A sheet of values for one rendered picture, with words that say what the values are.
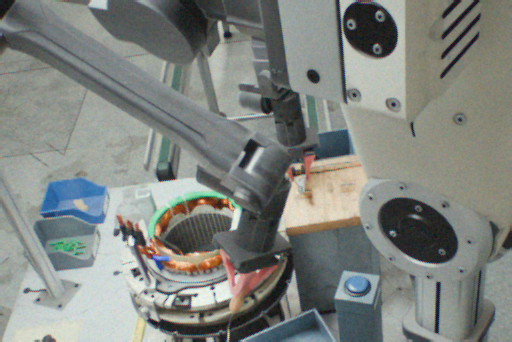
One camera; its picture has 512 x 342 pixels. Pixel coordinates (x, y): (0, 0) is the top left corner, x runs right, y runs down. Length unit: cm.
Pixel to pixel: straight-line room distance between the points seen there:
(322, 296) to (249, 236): 60
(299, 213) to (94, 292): 62
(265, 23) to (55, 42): 43
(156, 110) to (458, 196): 36
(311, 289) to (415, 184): 78
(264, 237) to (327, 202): 47
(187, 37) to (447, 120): 24
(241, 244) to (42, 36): 37
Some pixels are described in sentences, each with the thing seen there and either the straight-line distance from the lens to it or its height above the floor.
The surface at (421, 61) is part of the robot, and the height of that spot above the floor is 176.
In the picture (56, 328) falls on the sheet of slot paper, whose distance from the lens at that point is 169.
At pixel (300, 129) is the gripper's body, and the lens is 130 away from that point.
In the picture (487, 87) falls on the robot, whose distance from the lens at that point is 58.
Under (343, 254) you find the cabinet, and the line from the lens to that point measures 140.
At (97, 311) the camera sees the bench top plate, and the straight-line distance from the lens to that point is 168.
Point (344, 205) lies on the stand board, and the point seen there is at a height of 106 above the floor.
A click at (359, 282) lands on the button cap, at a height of 104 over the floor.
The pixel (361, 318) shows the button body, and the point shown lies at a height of 99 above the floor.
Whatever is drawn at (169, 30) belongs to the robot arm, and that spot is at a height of 175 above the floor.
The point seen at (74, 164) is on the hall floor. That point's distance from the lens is 364.
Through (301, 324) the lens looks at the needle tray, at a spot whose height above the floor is 104.
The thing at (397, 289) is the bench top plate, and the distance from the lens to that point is 157.
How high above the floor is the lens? 196
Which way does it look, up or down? 42 degrees down
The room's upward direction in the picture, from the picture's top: 10 degrees counter-clockwise
